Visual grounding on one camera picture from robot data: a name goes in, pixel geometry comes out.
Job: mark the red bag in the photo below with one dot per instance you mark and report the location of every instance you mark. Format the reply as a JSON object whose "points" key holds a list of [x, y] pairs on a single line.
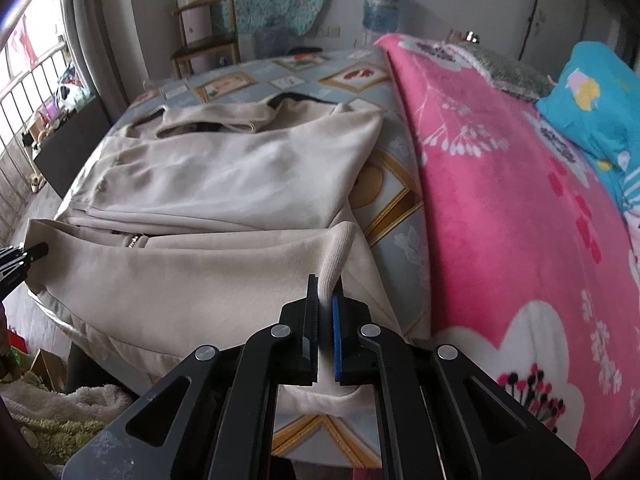
{"points": [[17, 342]]}

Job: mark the pink floral blanket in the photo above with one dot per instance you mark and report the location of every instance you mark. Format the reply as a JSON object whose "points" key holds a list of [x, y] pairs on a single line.
{"points": [[500, 210]]}

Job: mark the white plastic bag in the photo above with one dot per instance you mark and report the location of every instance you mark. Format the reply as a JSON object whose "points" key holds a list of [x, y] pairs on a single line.
{"points": [[67, 94]]}

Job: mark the cream zip jacket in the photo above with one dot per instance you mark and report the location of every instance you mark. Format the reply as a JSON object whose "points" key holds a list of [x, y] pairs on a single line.
{"points": [[200, 200]]}

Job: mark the open brown cardboard box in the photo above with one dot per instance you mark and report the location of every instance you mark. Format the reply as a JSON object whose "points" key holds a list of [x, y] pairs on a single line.
{"points": [[47, 367]]}

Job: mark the grey fuzzy cloth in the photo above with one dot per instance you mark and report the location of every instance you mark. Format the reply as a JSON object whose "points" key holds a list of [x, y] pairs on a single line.
{"points": [[510, 72]]}

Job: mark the white window railing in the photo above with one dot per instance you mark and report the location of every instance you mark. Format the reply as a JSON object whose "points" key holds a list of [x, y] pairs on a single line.
{"points": [[30, 71]]}

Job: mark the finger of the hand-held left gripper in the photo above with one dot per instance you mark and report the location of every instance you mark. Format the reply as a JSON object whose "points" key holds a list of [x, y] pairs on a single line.
{"points": [[35, 249]]}

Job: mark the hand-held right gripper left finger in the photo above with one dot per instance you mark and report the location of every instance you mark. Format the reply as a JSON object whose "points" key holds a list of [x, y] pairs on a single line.
{"points": [[311, 330]]}

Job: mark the patterned grey-blue tablecloth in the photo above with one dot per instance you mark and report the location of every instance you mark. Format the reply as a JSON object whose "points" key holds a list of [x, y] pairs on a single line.
{"points": [[390, 210]]}

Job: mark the pale pink bucket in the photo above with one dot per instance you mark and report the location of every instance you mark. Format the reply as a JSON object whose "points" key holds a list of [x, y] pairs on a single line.
{"points": [[195, 25]]}

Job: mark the small glass jar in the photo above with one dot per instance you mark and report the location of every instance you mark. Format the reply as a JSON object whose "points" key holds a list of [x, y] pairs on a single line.
{"points": [[465, 36]]}

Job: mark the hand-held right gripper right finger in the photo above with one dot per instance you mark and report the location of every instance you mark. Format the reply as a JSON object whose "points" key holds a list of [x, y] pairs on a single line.
{"points": [[337, 340]]}

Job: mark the white wardrobe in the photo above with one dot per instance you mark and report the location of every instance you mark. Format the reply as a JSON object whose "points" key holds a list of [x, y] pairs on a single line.
{"points": [[560, 5]]}

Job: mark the blue water bottle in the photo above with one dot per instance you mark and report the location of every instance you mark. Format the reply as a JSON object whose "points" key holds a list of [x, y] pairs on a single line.
{"points": [[382, 10]]}

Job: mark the fluffy green-white garment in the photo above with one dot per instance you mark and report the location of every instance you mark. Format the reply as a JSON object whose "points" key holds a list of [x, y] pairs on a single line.
{"points": [[65, 410]]}

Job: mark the wooden chair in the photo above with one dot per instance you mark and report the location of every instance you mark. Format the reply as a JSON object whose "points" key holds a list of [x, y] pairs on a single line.
{"points": [[205, 44]]}

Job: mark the dark low cabinet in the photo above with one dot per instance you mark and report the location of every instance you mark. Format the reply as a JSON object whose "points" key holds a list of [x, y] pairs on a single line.
{"points": [[70, 155]]}

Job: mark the white wall socket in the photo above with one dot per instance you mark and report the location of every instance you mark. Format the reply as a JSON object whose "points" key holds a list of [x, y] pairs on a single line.
{"points": [[327, 30]]}

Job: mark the grey curtain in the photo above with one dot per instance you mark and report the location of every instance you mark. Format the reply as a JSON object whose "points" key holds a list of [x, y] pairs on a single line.
{"points": [[95, 35]]}

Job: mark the blue printed pillow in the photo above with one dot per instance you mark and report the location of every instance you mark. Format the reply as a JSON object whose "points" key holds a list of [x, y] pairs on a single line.
{"points": [[595, 110]]}

